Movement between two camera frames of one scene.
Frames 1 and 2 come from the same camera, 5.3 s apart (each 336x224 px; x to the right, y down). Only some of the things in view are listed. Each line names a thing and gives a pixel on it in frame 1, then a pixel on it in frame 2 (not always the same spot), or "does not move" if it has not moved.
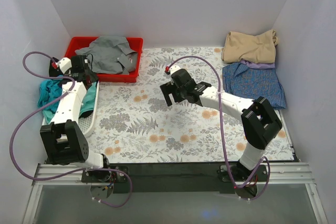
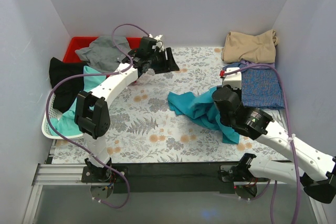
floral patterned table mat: [136, 125] does not move
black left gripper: [55, 69] to [168, 59]
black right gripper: [172, 93] to [226, 121]
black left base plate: [105, 176] does not move
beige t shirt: [260, 49] does not move
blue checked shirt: [253, 83] does not move
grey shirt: [111, 54] does not move
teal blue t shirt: [49, 91] to [202, 109]
